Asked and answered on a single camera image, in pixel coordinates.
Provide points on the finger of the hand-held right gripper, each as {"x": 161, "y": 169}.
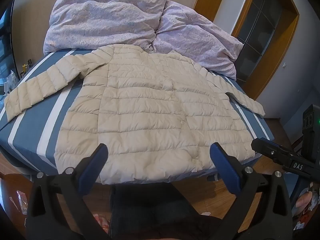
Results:
{"x": 266, "y": 148}

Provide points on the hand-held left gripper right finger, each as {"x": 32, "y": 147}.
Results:
{"x": 223, "y": 166}

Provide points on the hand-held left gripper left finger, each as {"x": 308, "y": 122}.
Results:
{"x": 96, "y": 163}

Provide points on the beige puffer jacket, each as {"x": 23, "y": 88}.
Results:
{"x": 150, "y": 110}

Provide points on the person's right hand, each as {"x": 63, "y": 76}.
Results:
{"x": 303, "y": 202}

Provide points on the red and white packet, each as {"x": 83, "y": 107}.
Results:
{"x": 101, "y": 221}

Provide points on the blue striped bed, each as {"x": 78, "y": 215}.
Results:
{"x": 37, "y": 125}

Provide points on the person's legs in dark trousers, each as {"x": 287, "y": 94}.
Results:
{"x": 150, "y": 212}

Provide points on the clear plastic wrapper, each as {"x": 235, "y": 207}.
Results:
{"x": 20, "y": 202}

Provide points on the dark glass-paned door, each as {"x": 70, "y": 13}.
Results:
{"x": 262, "y": 32}

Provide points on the cluttered side table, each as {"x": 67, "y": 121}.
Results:
{"x": 15, "y": 77}

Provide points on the lilac floral duvet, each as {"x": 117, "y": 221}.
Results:
{"x": 120, "y": 22}

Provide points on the flat screen television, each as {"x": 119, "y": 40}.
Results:
{"x": 5, "y": 30}

